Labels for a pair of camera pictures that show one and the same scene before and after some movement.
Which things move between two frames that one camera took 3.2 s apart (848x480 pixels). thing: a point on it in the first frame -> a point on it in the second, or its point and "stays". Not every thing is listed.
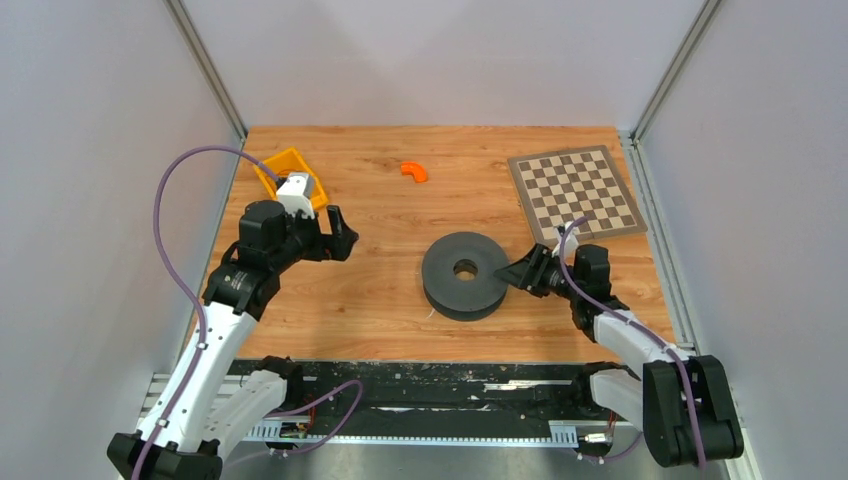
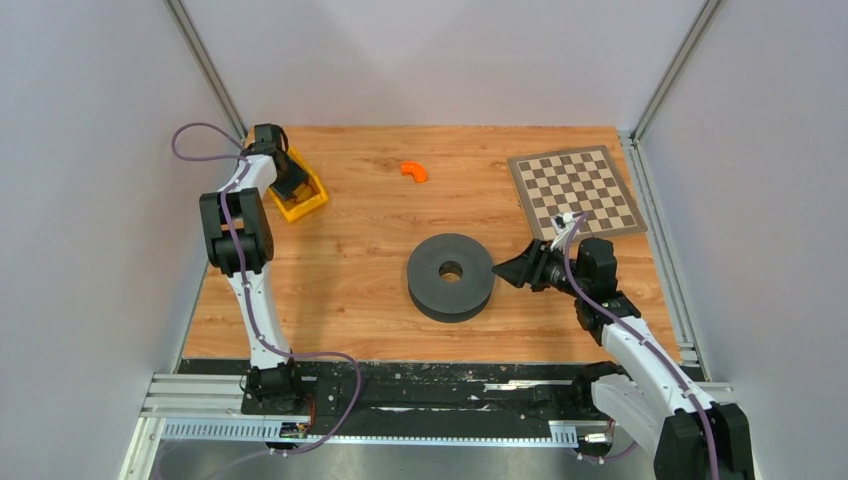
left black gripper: x=336 y=246 -> x=298 y=176
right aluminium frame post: x=695 y=33 stays
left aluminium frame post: x=207 y=66 stays
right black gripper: x=527 y=273 stays
